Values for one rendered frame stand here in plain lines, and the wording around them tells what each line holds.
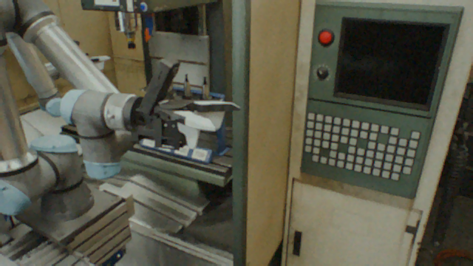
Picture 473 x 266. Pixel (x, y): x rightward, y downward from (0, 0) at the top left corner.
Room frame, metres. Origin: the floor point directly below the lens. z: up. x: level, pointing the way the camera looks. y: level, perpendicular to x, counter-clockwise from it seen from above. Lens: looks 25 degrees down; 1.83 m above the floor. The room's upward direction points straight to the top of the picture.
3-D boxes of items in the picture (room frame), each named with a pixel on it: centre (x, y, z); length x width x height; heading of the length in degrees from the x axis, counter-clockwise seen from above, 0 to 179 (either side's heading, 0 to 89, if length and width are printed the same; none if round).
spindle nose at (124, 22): (2.05, 0.59, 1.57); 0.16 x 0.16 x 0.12
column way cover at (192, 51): (2.44, 0.38, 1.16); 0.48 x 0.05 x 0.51; 63
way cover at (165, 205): (1.60, 0.59, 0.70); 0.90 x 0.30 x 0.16; 63
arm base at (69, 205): (0.89, 0.51, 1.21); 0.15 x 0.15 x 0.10
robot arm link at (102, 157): (0.70, 0.29, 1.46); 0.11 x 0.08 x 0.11; 163
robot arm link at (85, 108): (0.69, 0.29, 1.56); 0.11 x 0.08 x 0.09; 73
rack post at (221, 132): (1.73, 0.07, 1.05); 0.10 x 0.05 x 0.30; 153
